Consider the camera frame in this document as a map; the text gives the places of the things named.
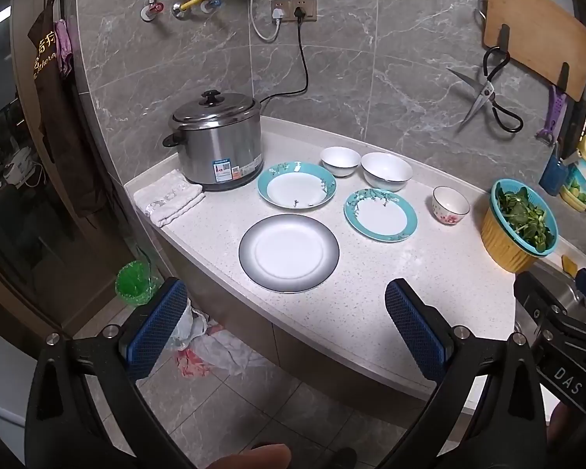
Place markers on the pink floral small bowl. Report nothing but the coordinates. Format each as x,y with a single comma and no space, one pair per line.
449,206

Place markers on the green trash bin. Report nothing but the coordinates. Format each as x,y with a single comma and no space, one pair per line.
136,284

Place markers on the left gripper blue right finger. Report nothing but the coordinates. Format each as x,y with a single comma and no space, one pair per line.
424,330

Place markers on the blue water valve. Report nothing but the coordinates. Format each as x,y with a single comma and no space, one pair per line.
210,6

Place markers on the wooden cutting board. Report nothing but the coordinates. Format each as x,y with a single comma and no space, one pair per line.
543,37

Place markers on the yellow basin with teal colander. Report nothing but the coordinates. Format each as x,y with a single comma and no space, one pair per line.
501,243

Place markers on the green leafy vegetables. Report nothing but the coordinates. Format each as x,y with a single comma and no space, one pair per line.
525,218

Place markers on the red water valve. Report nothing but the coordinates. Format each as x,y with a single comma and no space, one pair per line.
151,10

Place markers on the person's left hand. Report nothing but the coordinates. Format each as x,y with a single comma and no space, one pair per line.
269,456

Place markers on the brown apron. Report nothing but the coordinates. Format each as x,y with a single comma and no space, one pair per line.
65,132

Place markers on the yellow detergent bottle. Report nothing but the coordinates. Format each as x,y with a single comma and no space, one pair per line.
573,190

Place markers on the stainless steel sink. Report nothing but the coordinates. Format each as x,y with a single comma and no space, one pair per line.
563,287

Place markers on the grey rimmed white plate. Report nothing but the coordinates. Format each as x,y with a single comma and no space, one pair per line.
288,253

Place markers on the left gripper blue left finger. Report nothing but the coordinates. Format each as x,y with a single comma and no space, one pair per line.
149,327

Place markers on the small white bowl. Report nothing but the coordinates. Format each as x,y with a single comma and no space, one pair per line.
341,161

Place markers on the wall power socket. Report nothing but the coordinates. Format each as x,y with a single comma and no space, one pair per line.
284,10

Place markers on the black handled kitchen scissors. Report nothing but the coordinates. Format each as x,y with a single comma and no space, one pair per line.
485,93

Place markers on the blue cup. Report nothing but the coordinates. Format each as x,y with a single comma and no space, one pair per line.
554,174

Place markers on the person's right hand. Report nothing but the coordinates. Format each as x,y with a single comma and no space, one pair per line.
559,426

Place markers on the purple peeler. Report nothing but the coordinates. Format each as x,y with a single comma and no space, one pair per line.
555,109

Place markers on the stainless steel rice cooker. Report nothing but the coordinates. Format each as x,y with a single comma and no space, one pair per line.
218,138

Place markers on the large white bowl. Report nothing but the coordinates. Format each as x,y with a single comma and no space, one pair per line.
386,171

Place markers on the white plastic bag on floor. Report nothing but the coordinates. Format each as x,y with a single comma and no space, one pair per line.
201,345

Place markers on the teal floral deep plate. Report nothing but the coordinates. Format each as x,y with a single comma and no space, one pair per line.
296,185

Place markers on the white folded dish towel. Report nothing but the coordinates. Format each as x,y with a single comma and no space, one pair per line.
168,198

